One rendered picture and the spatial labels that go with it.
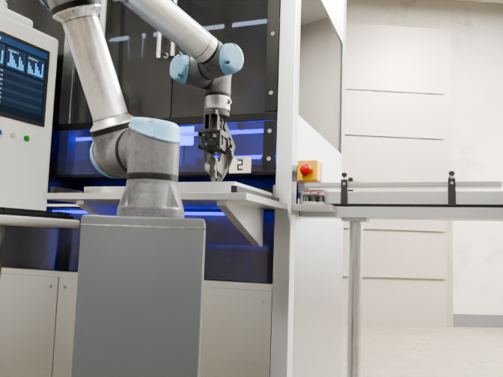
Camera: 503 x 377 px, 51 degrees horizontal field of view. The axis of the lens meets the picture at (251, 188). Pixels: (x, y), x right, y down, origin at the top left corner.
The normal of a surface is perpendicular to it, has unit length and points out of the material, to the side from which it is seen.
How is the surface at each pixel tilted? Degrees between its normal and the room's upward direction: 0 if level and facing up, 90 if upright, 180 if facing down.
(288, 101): 90
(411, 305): 90
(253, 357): 90
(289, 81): 90
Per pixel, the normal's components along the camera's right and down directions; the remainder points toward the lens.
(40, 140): 0.89, -0.02
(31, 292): -0.34, -0.11
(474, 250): 0.07, -0.10
